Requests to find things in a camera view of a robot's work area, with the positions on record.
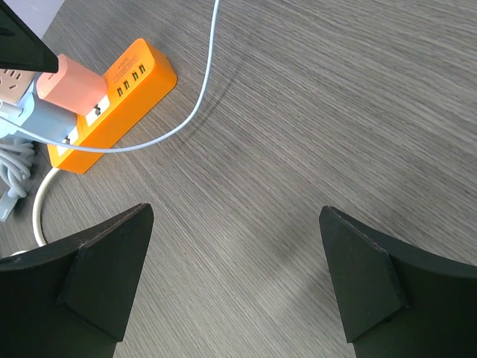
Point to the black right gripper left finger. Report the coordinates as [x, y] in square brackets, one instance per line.
[73, 297]

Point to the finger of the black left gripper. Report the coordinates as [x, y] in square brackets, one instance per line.
[21, 48]

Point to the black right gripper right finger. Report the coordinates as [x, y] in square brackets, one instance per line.
[395, 299]

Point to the pink charger plug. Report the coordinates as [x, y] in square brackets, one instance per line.
[73, 87]

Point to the light blue charger plug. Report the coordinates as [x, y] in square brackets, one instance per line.
[40, 117]

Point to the orange power strip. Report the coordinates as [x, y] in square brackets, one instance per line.
[138, 80]

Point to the tan cube socket adapter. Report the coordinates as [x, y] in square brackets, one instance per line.
[14, 84]

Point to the round light blue socket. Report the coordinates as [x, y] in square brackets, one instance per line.
[10, 135]

